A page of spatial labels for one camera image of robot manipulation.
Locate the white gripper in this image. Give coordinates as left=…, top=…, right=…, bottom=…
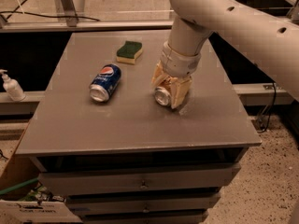
left=151, top=42, right=201, bottom=109

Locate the orange soda can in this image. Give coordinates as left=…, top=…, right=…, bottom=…
left=154, top=87, right=171, bottom=106

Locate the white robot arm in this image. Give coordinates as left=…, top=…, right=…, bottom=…
left=151, top=0, right=299, bottom=109

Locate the blue Pepsi can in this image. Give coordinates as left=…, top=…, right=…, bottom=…
left=90, top=63, right=121, bottom=102

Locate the green yellow sponge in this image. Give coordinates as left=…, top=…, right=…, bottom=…
left=117, top=41, right=143, bottom=64

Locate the grey drawer cabinet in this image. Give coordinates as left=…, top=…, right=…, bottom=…
left=17, top=31, right=261, bottom=224

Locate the white pump dispenser bottle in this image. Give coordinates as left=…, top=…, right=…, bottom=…
left=0, top=69, right=26, bottom=102

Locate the white labelled box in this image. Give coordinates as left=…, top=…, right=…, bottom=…
left=0, top=200, right=81, bottom=223

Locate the black power cable right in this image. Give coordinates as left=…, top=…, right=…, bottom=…
left=255, top=81, right=278, bottom=133

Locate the grey metal rail frame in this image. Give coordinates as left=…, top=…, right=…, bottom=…
left=0, top=0, right=176, bottom=33

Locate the black cable on floor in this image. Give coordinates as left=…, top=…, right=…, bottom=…
left=0, top=0, right=101, bottom=22

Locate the green hose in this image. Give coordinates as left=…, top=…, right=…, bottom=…
left=0, top=177, right=39, bottom=196

